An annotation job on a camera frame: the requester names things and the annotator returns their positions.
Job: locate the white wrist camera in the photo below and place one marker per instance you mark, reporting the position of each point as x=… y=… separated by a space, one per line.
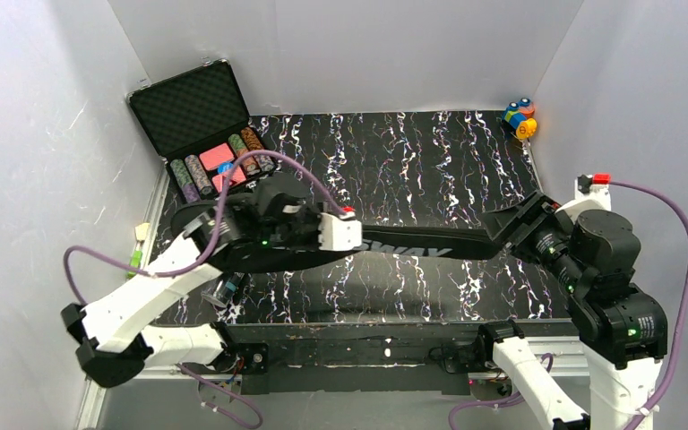
x=339 y=233
x=591 y=192

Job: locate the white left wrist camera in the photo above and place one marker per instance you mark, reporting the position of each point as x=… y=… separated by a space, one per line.
x=339 y=233

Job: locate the black shuttlecock tube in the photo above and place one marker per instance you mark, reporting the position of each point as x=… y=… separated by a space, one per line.
x=220 y=291

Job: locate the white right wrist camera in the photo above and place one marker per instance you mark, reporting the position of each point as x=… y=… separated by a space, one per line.
x=591 y=192

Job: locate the black Crossway racket bag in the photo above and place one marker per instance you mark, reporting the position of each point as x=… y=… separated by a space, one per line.
x=379 y=249

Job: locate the beige block on rail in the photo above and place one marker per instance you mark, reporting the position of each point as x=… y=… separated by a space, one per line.
x=141 y=231

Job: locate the colourful toy blocks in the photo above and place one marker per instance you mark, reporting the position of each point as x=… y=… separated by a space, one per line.
x=519 y=115

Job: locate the green clip on rail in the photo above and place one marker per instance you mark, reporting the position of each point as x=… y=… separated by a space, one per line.
x=135 y=262

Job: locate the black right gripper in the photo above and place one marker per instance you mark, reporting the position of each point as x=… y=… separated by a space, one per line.
x=529 y=219

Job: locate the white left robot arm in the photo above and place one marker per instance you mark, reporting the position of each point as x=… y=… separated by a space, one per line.
x=115 y=337

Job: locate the pink playing card deck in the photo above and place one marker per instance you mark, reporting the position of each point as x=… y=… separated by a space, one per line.
x=211 y=159

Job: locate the blue dealer chip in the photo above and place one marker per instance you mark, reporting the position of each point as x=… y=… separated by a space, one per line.
x=224 y=167

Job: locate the black poker chip case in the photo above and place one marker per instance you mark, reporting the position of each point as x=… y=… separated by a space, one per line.
x=192 y=112

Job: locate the black mounting base plate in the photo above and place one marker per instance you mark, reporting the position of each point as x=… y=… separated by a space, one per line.
x=375 y=356

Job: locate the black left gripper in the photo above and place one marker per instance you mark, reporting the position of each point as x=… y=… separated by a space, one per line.
x=306 y=220

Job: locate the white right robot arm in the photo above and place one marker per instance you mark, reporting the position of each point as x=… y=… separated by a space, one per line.
x=591 y=251

